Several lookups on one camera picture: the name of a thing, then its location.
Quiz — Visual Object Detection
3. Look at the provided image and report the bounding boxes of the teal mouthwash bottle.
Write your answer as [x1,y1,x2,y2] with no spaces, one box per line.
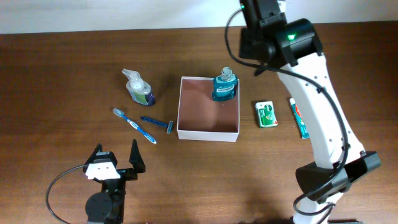
[212,67,238,101]

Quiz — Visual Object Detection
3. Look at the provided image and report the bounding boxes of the clear foam soap dispenser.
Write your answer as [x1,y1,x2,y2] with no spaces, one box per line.
[122,68,155,106]

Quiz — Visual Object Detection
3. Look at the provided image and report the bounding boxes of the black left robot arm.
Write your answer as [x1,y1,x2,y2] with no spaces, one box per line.
[83,139,146,223]

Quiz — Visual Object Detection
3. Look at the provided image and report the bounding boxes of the toothpaste tube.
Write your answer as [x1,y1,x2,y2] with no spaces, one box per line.
[289,98,310,139]

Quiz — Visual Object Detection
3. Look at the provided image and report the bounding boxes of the blue white toothbrush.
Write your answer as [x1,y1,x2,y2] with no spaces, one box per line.
[113,108,157,144]

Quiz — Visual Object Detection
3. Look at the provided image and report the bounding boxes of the white cardboard box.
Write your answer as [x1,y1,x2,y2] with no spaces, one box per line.
[177,77,240,142]

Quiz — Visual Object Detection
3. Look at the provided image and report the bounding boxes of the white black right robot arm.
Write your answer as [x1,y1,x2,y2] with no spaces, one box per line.
[239,0,381,223]

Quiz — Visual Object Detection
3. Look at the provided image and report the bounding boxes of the blue disposable razor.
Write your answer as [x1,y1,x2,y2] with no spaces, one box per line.
[141,116,174,134]

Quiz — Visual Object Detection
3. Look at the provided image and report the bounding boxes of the green white soap bar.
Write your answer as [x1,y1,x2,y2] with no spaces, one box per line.
[255,101,278,128]

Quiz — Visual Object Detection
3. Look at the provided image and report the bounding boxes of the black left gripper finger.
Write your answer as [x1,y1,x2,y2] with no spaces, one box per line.
[129,139,146,173]
[85,143,103,164]

